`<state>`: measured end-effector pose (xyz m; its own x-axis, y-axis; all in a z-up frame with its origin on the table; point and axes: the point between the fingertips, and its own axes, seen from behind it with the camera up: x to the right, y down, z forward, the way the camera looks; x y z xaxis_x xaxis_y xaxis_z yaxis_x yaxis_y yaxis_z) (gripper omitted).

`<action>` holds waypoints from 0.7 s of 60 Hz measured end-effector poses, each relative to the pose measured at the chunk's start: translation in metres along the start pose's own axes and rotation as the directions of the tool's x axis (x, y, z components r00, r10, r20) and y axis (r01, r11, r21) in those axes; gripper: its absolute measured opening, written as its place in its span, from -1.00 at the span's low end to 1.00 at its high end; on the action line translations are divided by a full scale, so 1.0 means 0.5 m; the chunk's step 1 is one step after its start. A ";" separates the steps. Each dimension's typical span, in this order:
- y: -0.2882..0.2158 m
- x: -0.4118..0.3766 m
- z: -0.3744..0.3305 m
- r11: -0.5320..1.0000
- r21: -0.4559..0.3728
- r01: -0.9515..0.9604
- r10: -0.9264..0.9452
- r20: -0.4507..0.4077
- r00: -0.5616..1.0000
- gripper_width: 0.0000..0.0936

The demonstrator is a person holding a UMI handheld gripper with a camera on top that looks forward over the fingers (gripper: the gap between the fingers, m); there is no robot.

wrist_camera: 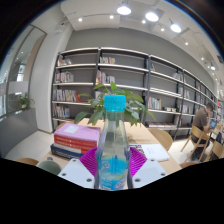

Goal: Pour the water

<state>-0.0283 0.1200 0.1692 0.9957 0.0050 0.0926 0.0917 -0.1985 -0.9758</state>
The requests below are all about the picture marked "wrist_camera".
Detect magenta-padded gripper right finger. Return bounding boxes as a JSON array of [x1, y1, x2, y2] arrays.
[[128, 146, 168, 190]]

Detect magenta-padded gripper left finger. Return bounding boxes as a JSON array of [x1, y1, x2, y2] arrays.
[[57, 146, 100, 190]]

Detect clear bottle with blue cap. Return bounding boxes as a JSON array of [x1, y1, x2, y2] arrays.
[[94, 94, 133, 192]]

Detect white booklet with dark print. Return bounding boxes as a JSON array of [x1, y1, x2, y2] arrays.
[[129, 143, 171, 163]]

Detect red and white book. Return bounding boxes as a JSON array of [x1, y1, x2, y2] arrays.
[[52, 139, 98, 155]]

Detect green patterned cup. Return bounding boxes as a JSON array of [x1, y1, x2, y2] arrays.
[[36, 157, 63, 176]]

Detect round-backed wooden chair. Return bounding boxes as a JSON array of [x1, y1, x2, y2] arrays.
[[179, 161, 201, 168], [54, 121, 68, 131], [148, 128, 174, 151], [14, 157, 39, 167]]

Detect pink book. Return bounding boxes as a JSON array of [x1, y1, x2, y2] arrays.
[[53, 122, 102, 144]]

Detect slatted wooden chair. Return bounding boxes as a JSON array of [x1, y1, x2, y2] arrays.
[[209, 139, 224, 161], [181, 124, 214, 162]]

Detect green potted plant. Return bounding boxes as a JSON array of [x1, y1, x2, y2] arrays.
[[73, 81, 157, 127]]

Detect person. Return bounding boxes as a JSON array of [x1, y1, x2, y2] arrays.
[[191, 101, 216, 158]]

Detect small green window plant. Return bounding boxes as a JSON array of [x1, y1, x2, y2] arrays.
[[16, 92, 36, 111]]

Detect grey shelf unit with books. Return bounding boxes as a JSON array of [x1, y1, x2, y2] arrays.
[[51, 46, 224, 138]]

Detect ceiling lights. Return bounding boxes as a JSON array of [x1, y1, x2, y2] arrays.
[[76, 3, 218, 71]]

